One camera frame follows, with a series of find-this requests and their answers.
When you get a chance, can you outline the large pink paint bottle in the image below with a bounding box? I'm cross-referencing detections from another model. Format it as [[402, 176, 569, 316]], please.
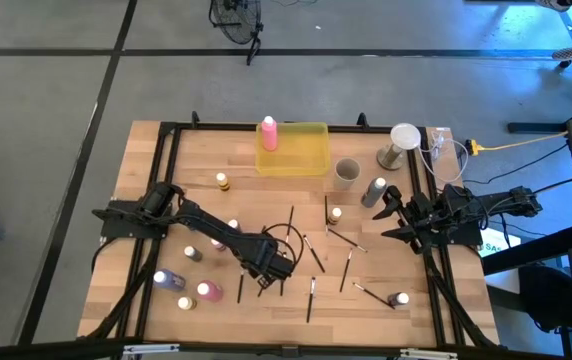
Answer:
[[260, 115, 279, 152]]

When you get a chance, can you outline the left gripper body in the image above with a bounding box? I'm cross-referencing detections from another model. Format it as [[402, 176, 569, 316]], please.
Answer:
[[243, 238, 297, 280]]

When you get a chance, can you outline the large red paint bottle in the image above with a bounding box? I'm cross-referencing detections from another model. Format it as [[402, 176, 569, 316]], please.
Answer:
[[195, 279, 225, 304]]

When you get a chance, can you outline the white cable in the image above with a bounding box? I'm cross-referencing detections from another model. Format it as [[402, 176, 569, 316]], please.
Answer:
[[418, 130, 470, 184]]

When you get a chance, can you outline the silver aluminium bracket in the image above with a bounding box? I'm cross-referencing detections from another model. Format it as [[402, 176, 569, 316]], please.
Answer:
[[399, 348, 460, 360], [123, 343, 180, 356]]

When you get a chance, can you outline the yellow extension cord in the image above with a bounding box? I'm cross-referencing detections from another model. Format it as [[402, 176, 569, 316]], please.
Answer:
[[468, 130, 570, 156]]

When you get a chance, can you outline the black office chair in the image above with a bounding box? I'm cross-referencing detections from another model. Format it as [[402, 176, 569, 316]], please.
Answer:
[[518, 262, 572, 334]]

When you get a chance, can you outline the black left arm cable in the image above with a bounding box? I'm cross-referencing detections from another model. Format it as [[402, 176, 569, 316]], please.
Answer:
[[263, 222, 303, 267]]

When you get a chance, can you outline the large grey paint bottle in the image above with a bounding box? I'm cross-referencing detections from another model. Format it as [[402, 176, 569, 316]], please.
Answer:
[[360, 176, 388, 209]]

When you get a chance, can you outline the white dome metal lamp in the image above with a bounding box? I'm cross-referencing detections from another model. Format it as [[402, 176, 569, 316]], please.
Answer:
[[376, 122, 423, 172]]

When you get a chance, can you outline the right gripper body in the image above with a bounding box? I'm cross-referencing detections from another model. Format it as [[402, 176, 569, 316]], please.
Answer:
[[400, 191, 442, 251]]

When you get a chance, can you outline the black aluminium table frame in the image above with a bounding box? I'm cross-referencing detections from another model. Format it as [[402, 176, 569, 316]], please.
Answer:
[[0, 110, 572, 360]]

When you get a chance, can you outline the translucent yellow plastic tray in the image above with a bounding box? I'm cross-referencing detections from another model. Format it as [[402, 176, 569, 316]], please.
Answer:
[[254, 121, 332, 178]]

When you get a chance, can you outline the large blue paint bottle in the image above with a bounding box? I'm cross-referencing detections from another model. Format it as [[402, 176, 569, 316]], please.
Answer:
[[152, 268, 187, 293]]

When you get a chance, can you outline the white green floor label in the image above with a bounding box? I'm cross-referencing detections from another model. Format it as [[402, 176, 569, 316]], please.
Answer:
[[478, 227, 522, 259]]

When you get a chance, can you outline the beige paper cup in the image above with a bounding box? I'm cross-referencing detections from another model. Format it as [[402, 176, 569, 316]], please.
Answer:
[[333, 156, 362, 192]]

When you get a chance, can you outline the black floor fan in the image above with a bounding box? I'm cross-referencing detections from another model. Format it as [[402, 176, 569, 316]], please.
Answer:
[[208, 0, 265, 66]]

